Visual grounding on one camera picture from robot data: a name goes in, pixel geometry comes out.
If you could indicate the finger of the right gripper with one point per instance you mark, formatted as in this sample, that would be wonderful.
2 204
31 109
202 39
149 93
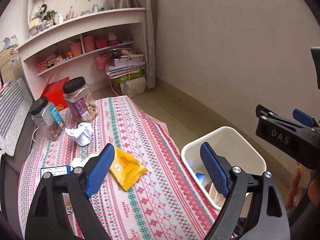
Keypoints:
304 118

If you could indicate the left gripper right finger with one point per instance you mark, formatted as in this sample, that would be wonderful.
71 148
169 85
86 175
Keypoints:
266 218

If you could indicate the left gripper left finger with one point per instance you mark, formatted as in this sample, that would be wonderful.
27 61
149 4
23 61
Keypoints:
47 217

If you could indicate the white blue medicine box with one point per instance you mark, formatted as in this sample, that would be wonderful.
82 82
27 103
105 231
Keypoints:
57 170

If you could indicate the yellow snack wrapper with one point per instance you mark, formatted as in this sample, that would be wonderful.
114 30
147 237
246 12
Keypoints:
126 169

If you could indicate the white paper ball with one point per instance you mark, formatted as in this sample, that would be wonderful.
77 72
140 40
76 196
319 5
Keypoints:
82 135

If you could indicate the dark blue carton box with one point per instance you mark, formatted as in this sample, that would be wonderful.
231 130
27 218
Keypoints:
200 176

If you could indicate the cream trash bin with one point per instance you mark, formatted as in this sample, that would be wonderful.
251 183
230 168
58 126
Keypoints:
226 142

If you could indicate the person's right hand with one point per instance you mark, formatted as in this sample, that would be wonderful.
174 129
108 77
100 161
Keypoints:
301 179

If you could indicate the patterned tablecloth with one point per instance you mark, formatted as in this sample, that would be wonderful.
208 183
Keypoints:
163 203

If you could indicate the clear jar blue label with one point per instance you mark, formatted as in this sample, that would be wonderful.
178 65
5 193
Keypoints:
47 118

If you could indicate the striped grey sofa cover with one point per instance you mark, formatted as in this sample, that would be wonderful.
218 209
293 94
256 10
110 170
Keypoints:
15 104

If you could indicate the red gift box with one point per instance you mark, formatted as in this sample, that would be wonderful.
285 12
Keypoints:
54 93

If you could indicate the clear jar purple label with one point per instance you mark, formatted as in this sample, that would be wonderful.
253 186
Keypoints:
79 99

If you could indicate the white stone block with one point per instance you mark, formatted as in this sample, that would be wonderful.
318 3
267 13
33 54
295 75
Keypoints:
133 87

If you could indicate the stack of books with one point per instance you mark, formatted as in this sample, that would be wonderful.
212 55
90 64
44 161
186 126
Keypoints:
11 64

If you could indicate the beige curtain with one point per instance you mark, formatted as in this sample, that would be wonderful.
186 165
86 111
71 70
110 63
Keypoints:
151 72

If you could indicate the pink basket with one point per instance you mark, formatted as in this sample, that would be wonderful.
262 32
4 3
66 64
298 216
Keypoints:
102 61

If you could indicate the pink pen holder cup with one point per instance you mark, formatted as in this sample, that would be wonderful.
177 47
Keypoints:
76 49

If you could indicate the pile of papers and books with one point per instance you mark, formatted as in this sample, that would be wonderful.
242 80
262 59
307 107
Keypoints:
123 61

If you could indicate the white bookshelf unit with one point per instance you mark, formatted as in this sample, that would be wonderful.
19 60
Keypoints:
46 56

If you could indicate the small potted plant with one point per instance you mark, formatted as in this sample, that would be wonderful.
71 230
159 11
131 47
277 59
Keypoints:
49 16

